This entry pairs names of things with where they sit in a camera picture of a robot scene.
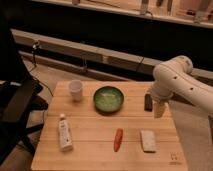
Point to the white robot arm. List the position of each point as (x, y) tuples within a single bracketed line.
[(173, 77)]

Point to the wooden table board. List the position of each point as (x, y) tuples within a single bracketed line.
[(93, 133)]

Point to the black office chair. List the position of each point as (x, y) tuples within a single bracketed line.
[(19, 95)]

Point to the orange carrot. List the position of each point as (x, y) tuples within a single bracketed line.
[(118, 139)]

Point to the white tube bottle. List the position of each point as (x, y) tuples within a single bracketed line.
[(65, 141)]

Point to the beige sponge block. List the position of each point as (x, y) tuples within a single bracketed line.
[(148, 141)]

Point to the green ceramic bowl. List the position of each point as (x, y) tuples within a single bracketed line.
[(108, 99)]

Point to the white paper cup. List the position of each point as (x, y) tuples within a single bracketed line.
[(76, 89)]

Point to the beige rod end effector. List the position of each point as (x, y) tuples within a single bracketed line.
[(159, 109)]

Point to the black rectangular block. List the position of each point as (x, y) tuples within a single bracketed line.
[(148, 104)]

